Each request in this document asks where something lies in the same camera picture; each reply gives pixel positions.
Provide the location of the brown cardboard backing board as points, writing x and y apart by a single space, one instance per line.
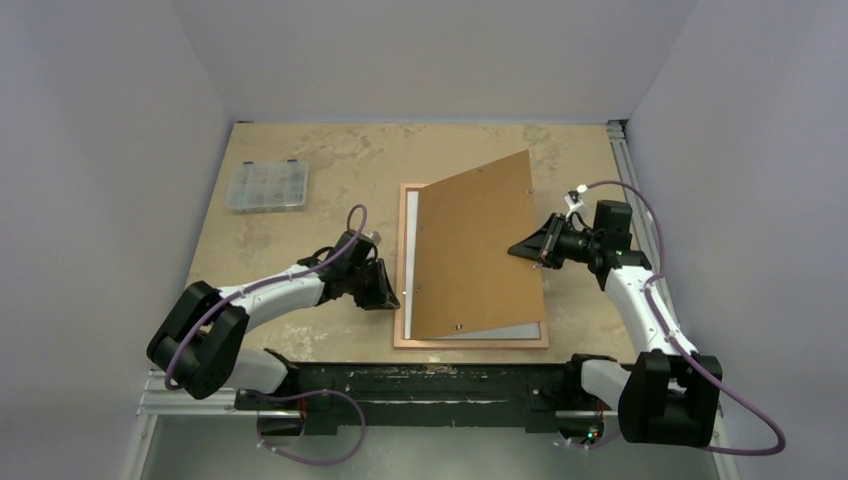
464 280

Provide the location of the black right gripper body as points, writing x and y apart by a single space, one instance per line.
554 240

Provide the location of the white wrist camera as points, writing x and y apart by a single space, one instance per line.
373 236
574 200

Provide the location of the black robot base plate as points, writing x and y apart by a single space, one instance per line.
537 398

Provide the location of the sunset photo print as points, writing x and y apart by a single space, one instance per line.
412 218

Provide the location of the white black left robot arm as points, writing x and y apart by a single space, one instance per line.
199 345

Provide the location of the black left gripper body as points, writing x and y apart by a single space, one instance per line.
354 276

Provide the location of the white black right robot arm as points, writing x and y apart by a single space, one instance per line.
667 396

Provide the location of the pink wooden picture frame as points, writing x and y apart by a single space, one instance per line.
473 341

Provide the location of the clear plastic organizer box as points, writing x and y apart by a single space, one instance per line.
261 187

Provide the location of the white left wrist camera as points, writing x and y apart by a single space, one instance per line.
373 236

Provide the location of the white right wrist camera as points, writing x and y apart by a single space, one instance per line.
574 200

